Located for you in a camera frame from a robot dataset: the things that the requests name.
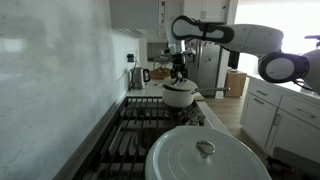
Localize wooden box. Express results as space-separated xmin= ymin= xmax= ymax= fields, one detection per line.
xmin=224 ymin=69 xmax=248 ymax=98

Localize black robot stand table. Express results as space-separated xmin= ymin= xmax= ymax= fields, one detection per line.
xmin=265 ymin=146 xmax=320 ymax=180

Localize large white casserole lid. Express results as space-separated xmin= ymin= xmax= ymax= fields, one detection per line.
xmin=144 ymin=125 xmax=273 ymax=180

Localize range hood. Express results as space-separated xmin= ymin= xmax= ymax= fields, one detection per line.
xmin=109 ymin=0 xmax=160 ymax=38

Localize white saucepan steel handle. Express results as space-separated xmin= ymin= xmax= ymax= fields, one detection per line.
xmin=161 ymin=84 xmax=231 ymax=109

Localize white pot lid steel handle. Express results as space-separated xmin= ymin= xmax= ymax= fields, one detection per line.
xmin=162 ymin=77 xmax=199 ymax=92

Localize steel electric kettle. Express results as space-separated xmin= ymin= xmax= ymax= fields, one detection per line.
xmin=130 ymin=66 xmax=152 ymax=90

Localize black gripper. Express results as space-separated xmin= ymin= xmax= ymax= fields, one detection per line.
xmin=170 ymin=52 xmax=188 ymax=84

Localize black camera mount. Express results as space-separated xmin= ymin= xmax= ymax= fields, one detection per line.
xmin=304 ymin=34 xmax=320 ymax=48

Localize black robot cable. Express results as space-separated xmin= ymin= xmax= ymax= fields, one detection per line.
xmin=292 ymin=79 xmax=315 ymax=92

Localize stainless steel refrigerator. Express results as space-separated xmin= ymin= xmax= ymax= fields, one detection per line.
xmin=184 ymin=39 xmax=223 ymax=98

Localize white kitchen island cabinets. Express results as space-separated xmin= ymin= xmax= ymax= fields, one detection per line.
xmin=239 ymin=74 xmax=320 ymax=164

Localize white upper cabinets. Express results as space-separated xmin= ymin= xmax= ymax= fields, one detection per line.
xmin=159 ymin=0 xmax=231 ymax=24

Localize wooden tray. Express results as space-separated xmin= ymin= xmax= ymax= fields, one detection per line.
xmin=149 ymin=67 xmax=172 ymax=80

